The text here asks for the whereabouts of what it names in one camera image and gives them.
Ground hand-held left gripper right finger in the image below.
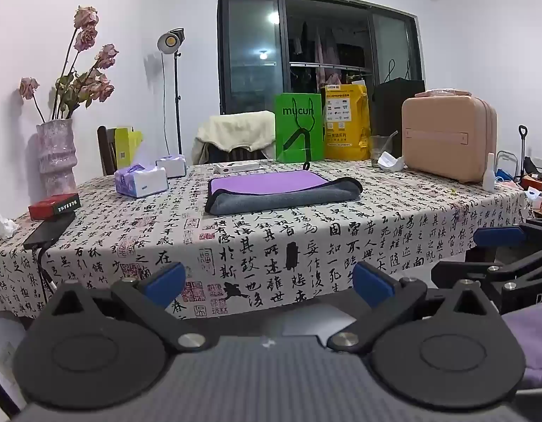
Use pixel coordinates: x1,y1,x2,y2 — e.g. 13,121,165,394
327,261,503,353

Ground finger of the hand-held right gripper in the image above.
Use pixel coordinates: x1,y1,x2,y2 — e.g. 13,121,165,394
473,217,542,251
430,246,542,294

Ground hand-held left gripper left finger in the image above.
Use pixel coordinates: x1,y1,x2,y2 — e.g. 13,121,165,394
46,261,208,353

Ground purple and grey towel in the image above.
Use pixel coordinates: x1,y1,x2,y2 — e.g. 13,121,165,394
204,170,364,216

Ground light purple cloth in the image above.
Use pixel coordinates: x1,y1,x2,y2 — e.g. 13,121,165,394
503,308,542,390

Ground small white bottle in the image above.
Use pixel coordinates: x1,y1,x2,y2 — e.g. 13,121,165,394
482,153,497,192

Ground calligraphy print tablecloth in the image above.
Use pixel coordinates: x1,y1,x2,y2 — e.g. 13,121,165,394
0,158,536,319

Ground purple tissue pack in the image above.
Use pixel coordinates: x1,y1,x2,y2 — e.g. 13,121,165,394
114,164,169,198

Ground pink suitcase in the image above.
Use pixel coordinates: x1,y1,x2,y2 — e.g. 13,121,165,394
401,89,499,184

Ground white tissue pack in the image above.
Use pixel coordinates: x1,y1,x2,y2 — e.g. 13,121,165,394
155,154,187,179

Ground black power bank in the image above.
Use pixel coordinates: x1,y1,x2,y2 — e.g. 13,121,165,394
23,212,76,250

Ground white plastic object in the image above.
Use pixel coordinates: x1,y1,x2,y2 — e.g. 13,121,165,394
379,151,407,172

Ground red box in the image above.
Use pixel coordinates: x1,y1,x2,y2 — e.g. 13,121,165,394
28,193,80,220

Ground clear glass cup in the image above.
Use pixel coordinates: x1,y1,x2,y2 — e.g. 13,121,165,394
370,131,399,168

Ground flat white box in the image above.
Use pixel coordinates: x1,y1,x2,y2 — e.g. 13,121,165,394
215,161,260,174

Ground yellow green box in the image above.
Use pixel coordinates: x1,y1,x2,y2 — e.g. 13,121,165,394
114,127,144,170

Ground dark wooden chair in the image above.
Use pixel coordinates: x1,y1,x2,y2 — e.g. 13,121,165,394
97,126,119,177

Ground yellow plastic bag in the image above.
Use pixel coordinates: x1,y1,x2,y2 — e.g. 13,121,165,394
322,80,371,161

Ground pink speckled ceramic vase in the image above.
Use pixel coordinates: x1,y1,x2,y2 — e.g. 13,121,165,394
36,119,78,197

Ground chair with cream blanket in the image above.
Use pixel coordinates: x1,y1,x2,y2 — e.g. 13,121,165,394
192,110,277,164

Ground black paper bag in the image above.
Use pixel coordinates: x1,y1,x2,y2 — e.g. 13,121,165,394
371,59,427,152

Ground crumpled white tissue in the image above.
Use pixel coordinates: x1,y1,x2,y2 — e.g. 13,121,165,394
0,212,21,240

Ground green paper bag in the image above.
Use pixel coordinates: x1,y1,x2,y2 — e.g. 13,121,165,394
275,92,324,163

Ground studio light on stand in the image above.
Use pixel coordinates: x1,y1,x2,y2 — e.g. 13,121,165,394
157,28,186,155

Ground dried pink roses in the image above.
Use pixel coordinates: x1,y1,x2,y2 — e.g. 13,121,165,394
18,6,120,124

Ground hanging clothes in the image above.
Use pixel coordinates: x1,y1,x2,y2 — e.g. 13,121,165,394
289,20,342,89

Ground dark sliding glass door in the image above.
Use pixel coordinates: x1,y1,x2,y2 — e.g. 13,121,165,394
217,0,427,116

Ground black trolley handle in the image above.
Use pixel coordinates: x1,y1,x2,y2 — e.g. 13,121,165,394
517,125,529,177

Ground black cable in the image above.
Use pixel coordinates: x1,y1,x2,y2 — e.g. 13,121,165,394
33,246,56,304

